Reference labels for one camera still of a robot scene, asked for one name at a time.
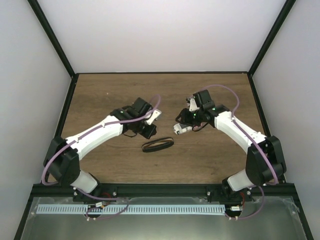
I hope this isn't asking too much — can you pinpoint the tan glasses case striped trim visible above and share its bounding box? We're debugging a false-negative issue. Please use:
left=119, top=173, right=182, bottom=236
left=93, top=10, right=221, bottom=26
left=172, top=123, right=193, bottom=135

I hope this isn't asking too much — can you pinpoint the tan glasses case black trim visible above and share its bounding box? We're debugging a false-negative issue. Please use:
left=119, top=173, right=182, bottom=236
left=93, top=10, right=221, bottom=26
left=141, top=137, right=175, bottom=153

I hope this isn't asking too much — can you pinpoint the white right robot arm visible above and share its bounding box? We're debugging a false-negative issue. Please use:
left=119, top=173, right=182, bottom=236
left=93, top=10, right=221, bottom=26
left=173, top=105, right=287, bottom=202

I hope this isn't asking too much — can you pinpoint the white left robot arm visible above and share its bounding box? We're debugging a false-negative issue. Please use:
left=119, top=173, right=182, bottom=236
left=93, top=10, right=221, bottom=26
left=41, top=105, right=162, bottom=202

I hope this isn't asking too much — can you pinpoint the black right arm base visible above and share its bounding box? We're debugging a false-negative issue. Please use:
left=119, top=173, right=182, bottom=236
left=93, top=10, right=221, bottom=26
left=205, top=178, right=253, bottom=205

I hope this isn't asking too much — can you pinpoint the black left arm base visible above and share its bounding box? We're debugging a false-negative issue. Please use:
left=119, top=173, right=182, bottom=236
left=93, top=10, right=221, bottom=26
left=73, top=183, right=118, bottom=202

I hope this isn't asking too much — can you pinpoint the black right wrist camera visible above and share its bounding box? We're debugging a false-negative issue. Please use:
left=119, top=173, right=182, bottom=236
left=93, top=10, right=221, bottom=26
left=186, top=89, right=216, bottom=113

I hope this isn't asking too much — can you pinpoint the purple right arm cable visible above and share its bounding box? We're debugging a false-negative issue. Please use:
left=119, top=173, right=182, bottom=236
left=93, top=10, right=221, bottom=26
left=199, top=84, right=280, bottom=220

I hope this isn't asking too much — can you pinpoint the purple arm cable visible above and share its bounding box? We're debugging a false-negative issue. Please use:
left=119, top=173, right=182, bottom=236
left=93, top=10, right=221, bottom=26
left=199, top=84, right=280, bottom=220
left=41, top=94, right=162, bottom=221

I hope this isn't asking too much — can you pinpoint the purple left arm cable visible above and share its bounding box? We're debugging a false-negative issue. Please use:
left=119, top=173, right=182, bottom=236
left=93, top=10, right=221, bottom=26
left=41, top=94, right=162, bottom=221

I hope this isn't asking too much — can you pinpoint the black aluminium frame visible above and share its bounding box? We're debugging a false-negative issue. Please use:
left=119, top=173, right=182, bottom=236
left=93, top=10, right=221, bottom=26
left=14, top=0, right=315, bottom=240

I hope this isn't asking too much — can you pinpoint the light blue slotted cable duct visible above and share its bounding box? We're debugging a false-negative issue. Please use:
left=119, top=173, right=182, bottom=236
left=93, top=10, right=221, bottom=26
left=36, top=204, right=226, bottom=216

